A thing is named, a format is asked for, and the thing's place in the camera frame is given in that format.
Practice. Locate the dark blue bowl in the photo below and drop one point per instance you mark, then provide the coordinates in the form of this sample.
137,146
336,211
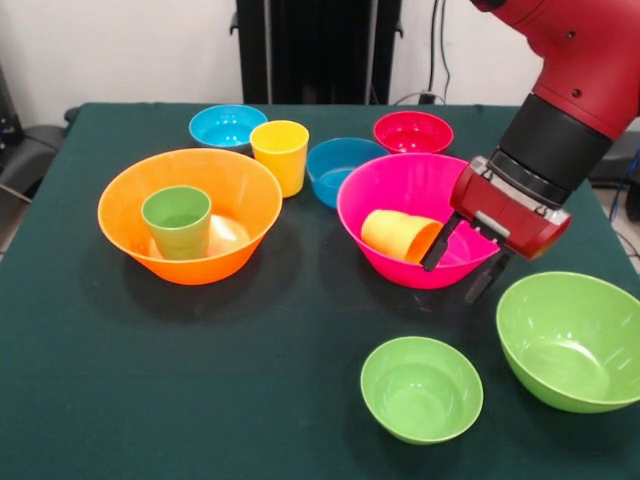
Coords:
325,175

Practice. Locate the ridged green cup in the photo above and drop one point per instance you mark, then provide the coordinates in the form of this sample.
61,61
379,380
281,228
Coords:
177,235

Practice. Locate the dark green tablecloth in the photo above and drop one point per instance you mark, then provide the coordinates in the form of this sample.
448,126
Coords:
75,400

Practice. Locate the ridged yellow cup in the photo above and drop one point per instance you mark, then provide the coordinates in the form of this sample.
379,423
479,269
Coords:
390,232

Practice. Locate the smooth yellow cup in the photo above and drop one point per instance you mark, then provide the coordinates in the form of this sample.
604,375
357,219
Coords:
280,170

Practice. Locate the large orange bowl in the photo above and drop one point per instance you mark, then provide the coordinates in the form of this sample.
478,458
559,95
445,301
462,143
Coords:
125,225

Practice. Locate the large pink bowl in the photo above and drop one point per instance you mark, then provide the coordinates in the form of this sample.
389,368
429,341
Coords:
390,185

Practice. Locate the black plug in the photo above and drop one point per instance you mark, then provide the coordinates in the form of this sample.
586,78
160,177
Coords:
426,98

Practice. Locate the small light blue bowl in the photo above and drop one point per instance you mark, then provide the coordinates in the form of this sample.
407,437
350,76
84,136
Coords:
220,125

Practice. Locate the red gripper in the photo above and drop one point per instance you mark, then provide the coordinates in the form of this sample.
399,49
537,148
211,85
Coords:
500,205

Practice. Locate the small green bowl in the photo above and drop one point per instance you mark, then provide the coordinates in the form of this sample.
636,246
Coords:
420,400

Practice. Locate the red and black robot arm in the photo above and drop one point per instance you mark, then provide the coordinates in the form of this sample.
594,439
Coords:
565,75

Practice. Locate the small red bowl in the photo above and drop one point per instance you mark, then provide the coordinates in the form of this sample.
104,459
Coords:
410,132

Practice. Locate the large green bowl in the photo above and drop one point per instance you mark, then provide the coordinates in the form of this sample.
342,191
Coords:
565,350

